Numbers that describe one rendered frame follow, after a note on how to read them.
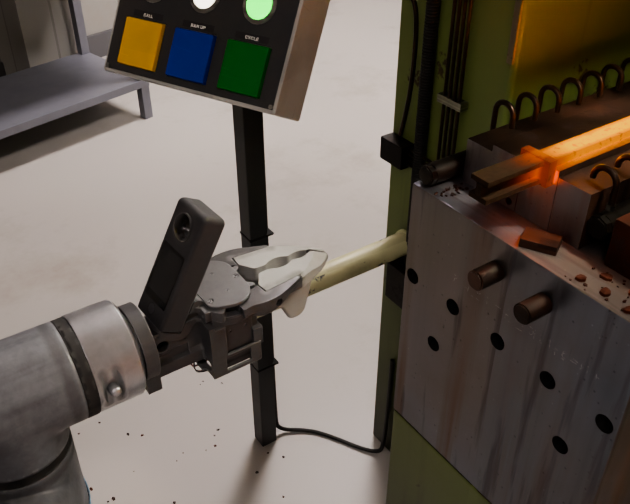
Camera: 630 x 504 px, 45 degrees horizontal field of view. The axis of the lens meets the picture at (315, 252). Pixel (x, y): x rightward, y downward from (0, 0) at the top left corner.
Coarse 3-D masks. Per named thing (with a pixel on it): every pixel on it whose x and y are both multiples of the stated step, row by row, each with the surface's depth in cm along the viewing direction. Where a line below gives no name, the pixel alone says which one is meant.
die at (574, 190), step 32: (608, 96) 111; (544, 128) 100; (576, 128) 100; (480, 160) 100; (576, 160) 91; (608, 160) 93; (544, 192) 92; (576, 192) 88; (608, 192) 88; (544, 224) 94; (576, 224) 89
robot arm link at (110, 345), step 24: (72, 312) 65; (96, 312) 64; (120, 312) 65; (96, 336) 63; (120, 336) 63; (96, 360) 62; (120, 360) 63; (96, 384) 62; (120, 384) 64; (144, 384) 65
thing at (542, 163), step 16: (608, 128) 96; (624, 128) 96; (560, 144) 93; (576, 144) 93; (592, 144) 93; (608, 144) 95; (512, 160) 89; (528, 160) 89; (544, 160) 88; (560, 160) 90; (480, 176) 86; (496, 176) 86; (512, 176) 86; (528, 176) 90; (544, 176) 89; (480, 192) 86; (496, 192) 87; (512, 192) 88
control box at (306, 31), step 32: (128, 0) 122; (160, 0) 119; (192, 0) 116; (224, 0) 114; (288, 0) 109; (320, 0) 112; (224, 32) 114; (256, 32) 112; (288, 32) 109; (320, 32) 115; (160, 64) 120; (288, 64) 110; (224, 96) 114; (288, 96) 113
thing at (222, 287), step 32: (224, 288) 69; (128, 320) 65; (192, 320) 68; (224, 320) 68; (256, 320) 71; (160, 352) 68; (192, 352) 70; (224, 352) 70; (256, 352) 73; (160, 384) 70
